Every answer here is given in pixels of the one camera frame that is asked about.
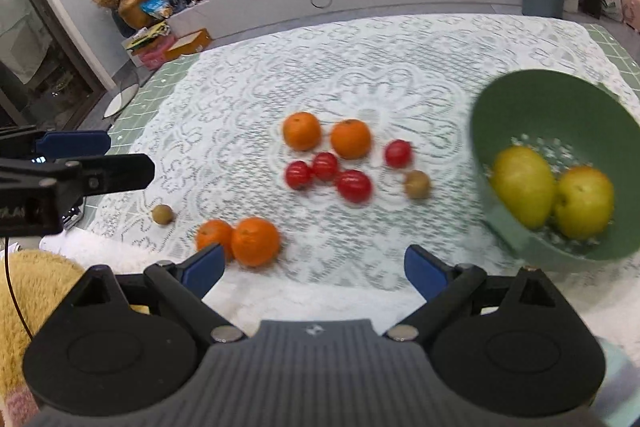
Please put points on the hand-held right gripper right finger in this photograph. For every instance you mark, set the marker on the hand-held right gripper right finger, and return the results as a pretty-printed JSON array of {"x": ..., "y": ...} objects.
[{"x": 424, "y": 269}]

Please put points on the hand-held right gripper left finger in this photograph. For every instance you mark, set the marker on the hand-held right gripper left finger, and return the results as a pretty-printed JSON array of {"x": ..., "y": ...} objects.
[{"x": 205, "y": 267}]

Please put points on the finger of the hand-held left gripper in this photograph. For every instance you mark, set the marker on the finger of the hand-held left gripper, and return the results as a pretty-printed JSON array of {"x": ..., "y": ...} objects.
[
  {"x": 75, "y": 143},
  {"x": 115, "y": 171}
]

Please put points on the orange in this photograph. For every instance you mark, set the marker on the orange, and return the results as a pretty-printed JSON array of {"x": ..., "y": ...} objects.
[
  {"x": 255, "y": 242},
  {"x": 302, "y": 131},
  {"x": 212, "y": 234},
  {"x": 351, "y": 139}
]

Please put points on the brown kiwi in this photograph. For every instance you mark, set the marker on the brown kiwi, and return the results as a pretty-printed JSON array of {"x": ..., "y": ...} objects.
[
  {"x": 417, "y": 184},
  {"x": 162, "y": 214}
]

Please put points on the red cherry tomato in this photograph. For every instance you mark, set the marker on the red cherry tomato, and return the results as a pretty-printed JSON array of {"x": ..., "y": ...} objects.
[
  {"x": 354, "y": 186},
  {"x": 298, "y": 175},
  {"x": 325, "y": 166},
  {"x": 398, "y": 154}
]

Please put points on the green colander bowl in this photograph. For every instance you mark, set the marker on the green colander bowl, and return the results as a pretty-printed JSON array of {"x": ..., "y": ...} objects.
[{"x": 550, "y": 107}]

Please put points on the white round stand base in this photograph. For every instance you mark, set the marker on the white round stand base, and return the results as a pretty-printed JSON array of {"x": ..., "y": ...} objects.
[{"x": 120, "y": 99}]

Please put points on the yellow plush cushion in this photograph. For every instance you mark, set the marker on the yellow plush cushion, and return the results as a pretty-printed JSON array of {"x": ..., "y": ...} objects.
[{"x": 45, "y": 287}]

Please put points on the green grid mat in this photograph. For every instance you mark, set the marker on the green grid mat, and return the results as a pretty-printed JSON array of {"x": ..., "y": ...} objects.
[{"x": 150, "y": 97}]

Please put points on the stack of coloured books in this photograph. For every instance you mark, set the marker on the stack of coloured books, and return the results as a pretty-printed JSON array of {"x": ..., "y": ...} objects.
[{"x": 150, "y": 47}]

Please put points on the yellow-green pear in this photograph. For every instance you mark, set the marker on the yellow-green pear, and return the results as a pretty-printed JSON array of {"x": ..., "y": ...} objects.
[
  {"x": 584, "y": 202},
  {"x": 522, "y": 187}
]

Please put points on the golden vase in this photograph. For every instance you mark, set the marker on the golden vase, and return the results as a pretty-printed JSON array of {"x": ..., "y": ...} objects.
[{"x": 134, "y": 9}]

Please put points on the orange cardboard box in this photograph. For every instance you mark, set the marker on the orange cardboard box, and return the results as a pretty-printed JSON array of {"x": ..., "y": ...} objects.
[{"x": 190, "y": 44}]

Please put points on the blue snack packet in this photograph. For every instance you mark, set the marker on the blue snack packet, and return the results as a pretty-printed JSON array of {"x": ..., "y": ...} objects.
[{"x": 157, "y": 7}]

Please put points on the white lace tablecloth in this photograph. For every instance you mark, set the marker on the white lace tablecloth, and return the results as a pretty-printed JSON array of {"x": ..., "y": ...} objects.
[{"x": 250, "y": 82}]

